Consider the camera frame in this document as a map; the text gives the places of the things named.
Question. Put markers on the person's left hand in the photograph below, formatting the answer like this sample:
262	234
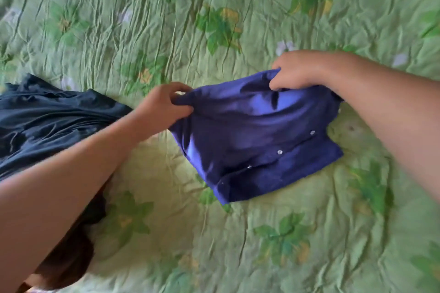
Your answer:
161	107

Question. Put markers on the person's right hand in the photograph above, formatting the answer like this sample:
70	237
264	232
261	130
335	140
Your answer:
302	69

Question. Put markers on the blue shirt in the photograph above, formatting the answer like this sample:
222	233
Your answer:
257	138

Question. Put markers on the dark navy clothes pile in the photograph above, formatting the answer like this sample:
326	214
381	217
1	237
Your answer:
51	121

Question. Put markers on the brown fleece garment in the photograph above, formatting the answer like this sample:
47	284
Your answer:
68	258

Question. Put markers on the person's right forearm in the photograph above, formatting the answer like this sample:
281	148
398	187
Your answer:
395	114

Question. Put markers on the person's left forearm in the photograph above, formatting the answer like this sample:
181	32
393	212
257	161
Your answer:
51	193

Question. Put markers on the green floral bedsheet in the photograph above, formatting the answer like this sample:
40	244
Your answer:
240	11

